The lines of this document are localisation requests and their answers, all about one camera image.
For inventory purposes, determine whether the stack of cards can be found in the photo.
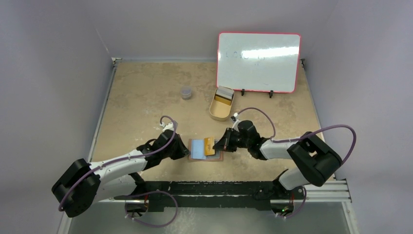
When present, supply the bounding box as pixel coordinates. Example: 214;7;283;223
214;86;235;106

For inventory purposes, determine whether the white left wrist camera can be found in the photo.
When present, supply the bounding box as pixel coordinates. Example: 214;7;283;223
160;121;178;132

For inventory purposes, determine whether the gold credit card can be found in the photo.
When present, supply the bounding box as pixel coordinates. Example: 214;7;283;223
204;136;215;156

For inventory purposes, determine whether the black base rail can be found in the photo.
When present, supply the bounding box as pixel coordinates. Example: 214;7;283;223
115;181;304;212

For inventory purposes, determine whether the red framed whiteboard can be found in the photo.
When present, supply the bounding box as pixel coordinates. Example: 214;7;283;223
216;32;301;94

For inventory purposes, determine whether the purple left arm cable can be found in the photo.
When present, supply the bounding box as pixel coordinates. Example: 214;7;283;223
58;116;178;212

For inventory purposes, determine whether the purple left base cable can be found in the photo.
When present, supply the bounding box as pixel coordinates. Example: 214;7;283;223
124;189;180;228

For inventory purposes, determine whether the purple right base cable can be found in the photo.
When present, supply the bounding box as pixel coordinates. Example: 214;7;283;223
275;189;306;220

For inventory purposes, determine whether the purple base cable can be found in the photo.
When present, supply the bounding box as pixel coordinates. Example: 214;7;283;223
275;189;306;220
124;189;180;228

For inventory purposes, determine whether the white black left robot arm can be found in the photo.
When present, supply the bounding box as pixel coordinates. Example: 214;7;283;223
52;130;190;217

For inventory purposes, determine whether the brown leather card holder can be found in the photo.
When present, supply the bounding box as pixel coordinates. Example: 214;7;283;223
188;137;224;161

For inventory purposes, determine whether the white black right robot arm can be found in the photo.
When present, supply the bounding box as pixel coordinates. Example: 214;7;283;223
191;120;343;198

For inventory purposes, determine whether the beige oval plastic tray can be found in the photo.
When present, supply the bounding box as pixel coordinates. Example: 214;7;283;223
209;91;235;121

